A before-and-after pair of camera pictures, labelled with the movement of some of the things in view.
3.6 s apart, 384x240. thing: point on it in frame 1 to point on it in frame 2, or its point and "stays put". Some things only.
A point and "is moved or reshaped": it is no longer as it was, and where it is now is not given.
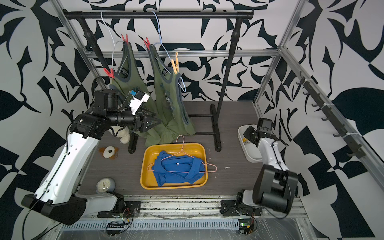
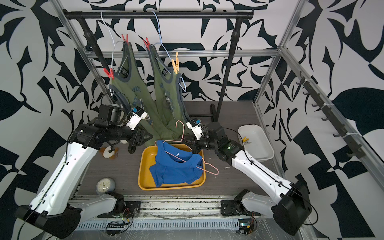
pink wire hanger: x=180 y=161 to x=183 y=160
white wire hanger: x=112 y=39 stays put
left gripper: x=145 y=127 to x=139 y=138
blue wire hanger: x=161 y=42 stays put
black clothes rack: x=81 y=15 stays put
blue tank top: x=169 y=168 is moved or reshaped
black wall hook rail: x=356 y=150 stays put
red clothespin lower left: x=110 y=74 stays put
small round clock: x=104 y=185 stays put
